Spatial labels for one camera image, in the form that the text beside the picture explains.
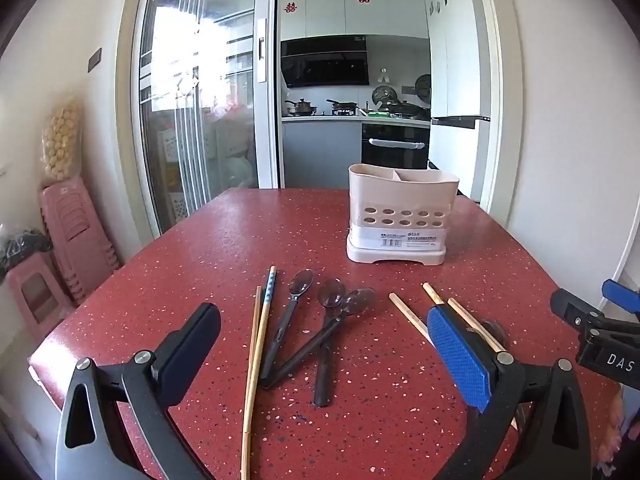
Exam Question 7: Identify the sliding glass door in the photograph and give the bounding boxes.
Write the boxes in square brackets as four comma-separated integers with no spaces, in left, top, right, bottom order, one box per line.
[134,0,279,235]

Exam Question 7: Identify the black built-in oven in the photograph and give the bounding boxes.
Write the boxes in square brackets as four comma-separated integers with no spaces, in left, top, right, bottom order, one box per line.
[360,122,431,171]

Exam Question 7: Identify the black plastic bag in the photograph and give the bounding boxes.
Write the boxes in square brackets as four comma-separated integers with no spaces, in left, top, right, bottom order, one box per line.
[0,226,54,275]

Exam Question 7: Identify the single pink plastic stool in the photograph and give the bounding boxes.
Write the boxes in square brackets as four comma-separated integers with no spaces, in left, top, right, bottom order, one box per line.
[4,254,77,342]

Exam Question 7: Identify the white upper kitchen cabinets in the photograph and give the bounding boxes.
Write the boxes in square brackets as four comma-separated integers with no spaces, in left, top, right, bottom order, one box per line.
[277,0,429,41]

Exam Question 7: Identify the bag of pale balls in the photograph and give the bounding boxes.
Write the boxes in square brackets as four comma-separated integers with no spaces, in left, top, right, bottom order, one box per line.
[40,96,84,187]

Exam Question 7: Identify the blue patterned wooden chopstick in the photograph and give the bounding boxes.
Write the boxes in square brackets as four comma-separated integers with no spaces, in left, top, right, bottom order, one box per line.
[243,266,277,433]

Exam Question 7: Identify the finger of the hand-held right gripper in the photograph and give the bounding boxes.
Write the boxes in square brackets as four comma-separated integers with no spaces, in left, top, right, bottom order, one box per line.
[601,279,640,314]
[550,287,607,332]

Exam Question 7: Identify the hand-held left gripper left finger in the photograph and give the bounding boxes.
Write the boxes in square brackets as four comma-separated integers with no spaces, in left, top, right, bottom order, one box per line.
[56,302,222,480]

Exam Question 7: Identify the grey lower kitchen cabinet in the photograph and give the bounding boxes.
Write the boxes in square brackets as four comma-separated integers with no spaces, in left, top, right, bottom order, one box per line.
[281,120,362,189]

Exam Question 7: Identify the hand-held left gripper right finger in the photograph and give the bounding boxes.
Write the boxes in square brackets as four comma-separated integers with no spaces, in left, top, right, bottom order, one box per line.
[426,305,593,480]

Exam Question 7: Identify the beige plastic utensil holder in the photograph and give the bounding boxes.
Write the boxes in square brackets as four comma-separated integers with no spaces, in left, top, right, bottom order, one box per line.
[346,163,461,264]

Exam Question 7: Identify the dark translucent plastic spoon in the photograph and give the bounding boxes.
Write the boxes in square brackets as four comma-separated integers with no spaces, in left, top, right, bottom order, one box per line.
[467,320,506,348]
[313,278,347,407]
[261,287,377,390]
[259,268,315,380]

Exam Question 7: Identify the black range hood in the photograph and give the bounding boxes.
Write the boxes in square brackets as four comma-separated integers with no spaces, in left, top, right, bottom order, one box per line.
[280,36,371,87]

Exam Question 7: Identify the white refrigerator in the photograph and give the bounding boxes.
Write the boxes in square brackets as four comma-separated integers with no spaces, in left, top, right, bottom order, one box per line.
[423,0,495,202]

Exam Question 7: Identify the stack of pink stools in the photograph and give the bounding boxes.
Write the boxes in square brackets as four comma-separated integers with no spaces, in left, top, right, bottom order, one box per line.
[39,176,122,307]

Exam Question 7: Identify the person's right hand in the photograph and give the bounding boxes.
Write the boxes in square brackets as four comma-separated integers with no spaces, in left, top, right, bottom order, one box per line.
[592,385,628,480]

